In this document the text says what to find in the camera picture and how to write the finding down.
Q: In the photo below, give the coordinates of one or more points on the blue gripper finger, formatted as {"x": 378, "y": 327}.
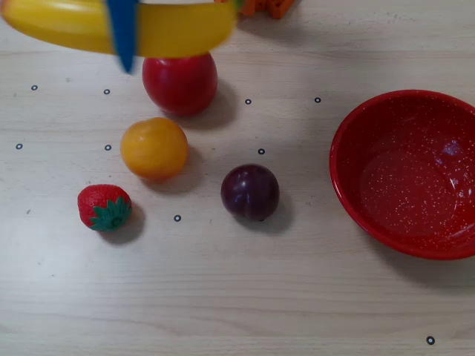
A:
{"x": 124, "y": 33}

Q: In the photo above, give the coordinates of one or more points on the yellow toy banana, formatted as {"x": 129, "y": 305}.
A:
{"x": 178, "y": 33}

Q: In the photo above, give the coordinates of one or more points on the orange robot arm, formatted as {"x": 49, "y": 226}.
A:
{"x": 271, "y": 7}

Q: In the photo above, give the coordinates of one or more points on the red speckled bowl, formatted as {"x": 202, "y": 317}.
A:
{"x": 401, "y": 185}

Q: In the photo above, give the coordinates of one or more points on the red toy apple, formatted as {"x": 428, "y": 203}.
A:
{"x": 180, "y": 87}

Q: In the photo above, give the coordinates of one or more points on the orange toy fruit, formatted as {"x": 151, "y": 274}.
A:
{"x": 154, "y": 148}

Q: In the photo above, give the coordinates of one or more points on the red toy strawberry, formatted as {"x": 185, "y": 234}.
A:
{"x": 92, "y": 200}

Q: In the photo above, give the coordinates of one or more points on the dark purple toy plum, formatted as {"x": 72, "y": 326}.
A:
{"x": 250, "y": 193}

